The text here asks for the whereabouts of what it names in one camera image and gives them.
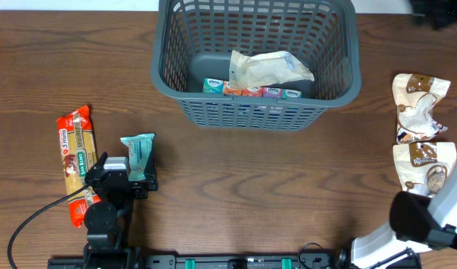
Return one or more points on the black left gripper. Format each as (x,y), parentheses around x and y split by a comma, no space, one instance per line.
(142,191)

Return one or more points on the teal snack bar wrapper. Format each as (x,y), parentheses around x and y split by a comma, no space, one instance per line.
(139,149)

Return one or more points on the orange spaghetti pasta packet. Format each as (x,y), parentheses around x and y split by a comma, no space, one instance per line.
(78,155)

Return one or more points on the brown white coconut pouch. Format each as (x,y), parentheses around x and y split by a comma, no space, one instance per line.
(415,96)

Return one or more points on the multicolour Kleenex tissue multipack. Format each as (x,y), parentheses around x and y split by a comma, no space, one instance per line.
(212,85)

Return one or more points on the brown white mushroom pouch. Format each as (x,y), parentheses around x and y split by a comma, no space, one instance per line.
(424,167)

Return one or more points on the pale beige resealable pouch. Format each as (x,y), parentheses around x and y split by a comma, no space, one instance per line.
(266,69)

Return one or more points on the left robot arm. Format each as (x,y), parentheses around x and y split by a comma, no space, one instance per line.
(108,221)

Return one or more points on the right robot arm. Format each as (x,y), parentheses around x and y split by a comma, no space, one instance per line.
(423,215)

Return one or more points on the grey plastic mesh basket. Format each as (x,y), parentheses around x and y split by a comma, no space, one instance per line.
(194,40)

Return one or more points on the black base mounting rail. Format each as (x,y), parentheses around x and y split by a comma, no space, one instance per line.
(306,260)

